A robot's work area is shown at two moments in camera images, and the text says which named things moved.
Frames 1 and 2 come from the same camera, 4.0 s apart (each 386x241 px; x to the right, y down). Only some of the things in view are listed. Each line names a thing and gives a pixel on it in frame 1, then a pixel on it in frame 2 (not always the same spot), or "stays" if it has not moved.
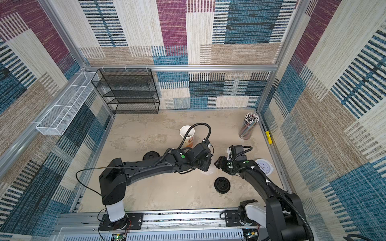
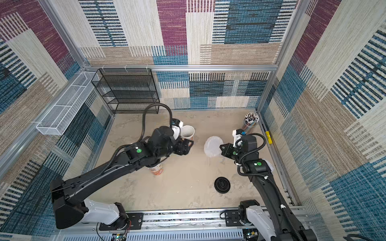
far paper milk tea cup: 189,138 stays
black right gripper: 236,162 → 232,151
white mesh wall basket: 55,121 stays
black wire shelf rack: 128,91 stays
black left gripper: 208,162 → 182,144
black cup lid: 222,185 stays
